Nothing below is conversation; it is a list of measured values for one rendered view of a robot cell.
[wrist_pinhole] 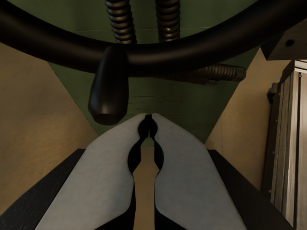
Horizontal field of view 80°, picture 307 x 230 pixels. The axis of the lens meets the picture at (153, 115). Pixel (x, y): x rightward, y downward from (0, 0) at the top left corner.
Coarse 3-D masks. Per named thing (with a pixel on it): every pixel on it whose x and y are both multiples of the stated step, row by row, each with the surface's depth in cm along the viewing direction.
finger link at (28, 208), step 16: (64, 160) 8; (48, 176) 7; (64, 176) 7; (32, 192) 6; (48, 192) 6; (16, 208) 6; (32, 208) 6; (0, 224) 6; (16, 224) 6; (32, 224) 6
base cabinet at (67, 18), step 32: (32, 0) 28; (64, 0) 28; (96, 0) 28; (192, 0) 29; (224, 0) 29; (256, 0) 29; (96, 32) 33; (192, 32) 33; (160, 96) 49; (192, 96) 50; (224, 96) 50; (96, 128) 67; (192, 128) 67
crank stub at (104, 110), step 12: (108, 48) 13; (120, 48) 13; (108, 60) 12; (120, 60) 13; (96, 72) 12; (108, 72) 12; (120, 72) 12; (96, 84) 11; (108, 84) 11; (120, 84) 11; (96, 96) 11; (108, 96) 11; (120, 96) 11; (96, 108) 11; (108, 108) 11; (120, 108) 11; (96, 120) 11; (108, 120) 11
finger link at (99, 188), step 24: (144, 120) 11; (96, 144) 9; (120, 144) 9; (96, 168) 7; (120, 168) 7; (72, 192) 6; (96, 192) 6; (120, 192) 6; (48, 216) 6; (72, 216) 6; (96, 216) 6; (120, 216) 6
